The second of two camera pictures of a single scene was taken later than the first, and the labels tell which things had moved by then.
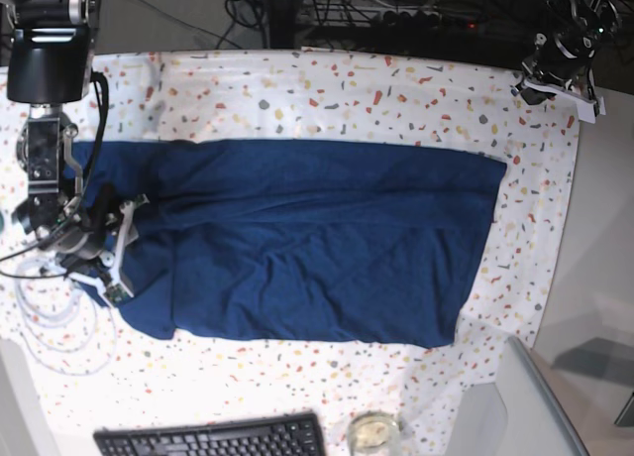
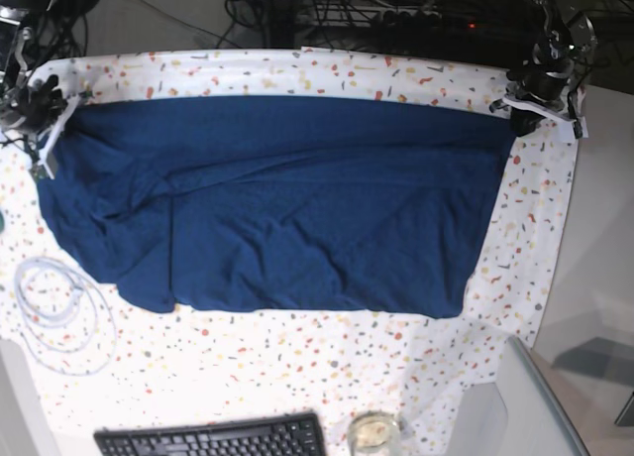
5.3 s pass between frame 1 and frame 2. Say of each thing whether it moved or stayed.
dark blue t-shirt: stayed
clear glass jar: stayed
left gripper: moved
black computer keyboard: stayed
